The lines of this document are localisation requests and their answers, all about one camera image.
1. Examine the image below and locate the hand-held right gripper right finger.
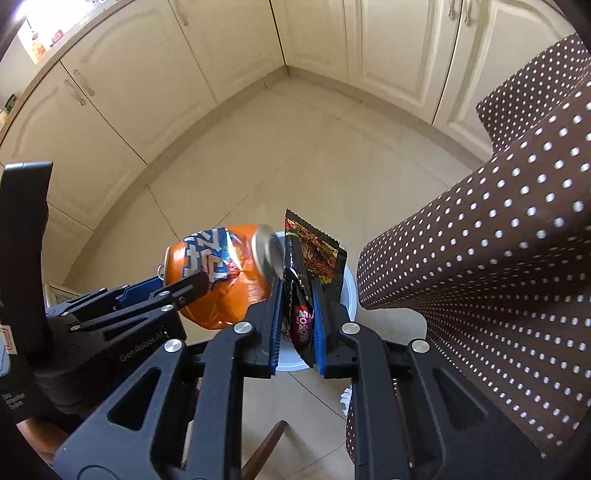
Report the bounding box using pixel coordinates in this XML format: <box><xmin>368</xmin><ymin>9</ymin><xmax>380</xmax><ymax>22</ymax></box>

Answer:
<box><xmin>311</xmin><ymin>282</ymin><xmax>550</xmax><ymax>480</ymax></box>

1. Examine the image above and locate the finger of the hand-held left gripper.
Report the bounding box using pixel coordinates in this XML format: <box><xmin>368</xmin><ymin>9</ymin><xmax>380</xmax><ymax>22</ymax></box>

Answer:
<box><xmin>46</xmin><ymin>276</ymin><xmax>163</xmax><ymax>320</ymax></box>
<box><xmin>69</xmin><ymin>271</ymin><xmax>212</xmax><ymax>342</ymax></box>

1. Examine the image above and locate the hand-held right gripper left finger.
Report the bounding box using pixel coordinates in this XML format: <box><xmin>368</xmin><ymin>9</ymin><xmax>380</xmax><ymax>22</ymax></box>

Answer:
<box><xmin>54</xmin><ymin>277</ymin><xmax>284</xmax><ymax>480</ymax></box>

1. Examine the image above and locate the round plastic trash bin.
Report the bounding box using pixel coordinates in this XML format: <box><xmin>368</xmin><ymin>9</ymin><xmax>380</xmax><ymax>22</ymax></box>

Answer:
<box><xmin>269</xmin><ymin>233</ymin><xmax>359</xmax><ymax>373</ymax></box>

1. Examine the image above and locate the orange soda can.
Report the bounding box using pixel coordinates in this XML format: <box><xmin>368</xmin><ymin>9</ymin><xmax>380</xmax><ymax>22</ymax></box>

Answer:
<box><xmin>161</xmin><ymin>224</ymin><xmax>283</xmax><ymax>330</ymax></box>

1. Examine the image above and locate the black and red snack packet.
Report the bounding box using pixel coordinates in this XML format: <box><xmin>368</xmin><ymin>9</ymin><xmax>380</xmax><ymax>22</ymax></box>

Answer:
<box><xmin>281</xmin><ymin>209</ymin><xmax>348</xmax><ymax>365</ymax></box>

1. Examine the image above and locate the wooden chair leg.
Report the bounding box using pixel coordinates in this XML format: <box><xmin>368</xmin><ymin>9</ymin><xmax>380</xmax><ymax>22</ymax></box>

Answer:
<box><xmin>240</xmin><ymin>419</ymin><xmax>288</xmax><ymax>480</ymax></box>

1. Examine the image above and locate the brown dotted tablecloth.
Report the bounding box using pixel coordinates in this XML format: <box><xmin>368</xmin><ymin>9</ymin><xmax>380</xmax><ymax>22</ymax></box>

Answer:
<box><xmin>342</xmin><ymin>32</ymin><xmax>591</xmax><ymax>480</ymax></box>

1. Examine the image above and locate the cream kitchen cabinet run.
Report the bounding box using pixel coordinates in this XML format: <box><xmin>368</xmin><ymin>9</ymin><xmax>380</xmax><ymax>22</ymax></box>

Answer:
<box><xmin>0</xmin><ymin>0</ymin><xmax>287</xmax><ymax>287</ymax></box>
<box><xmin>281</xmin><ymin>0</ymin><xmax>568</xmax><ymax>158</ymax></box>

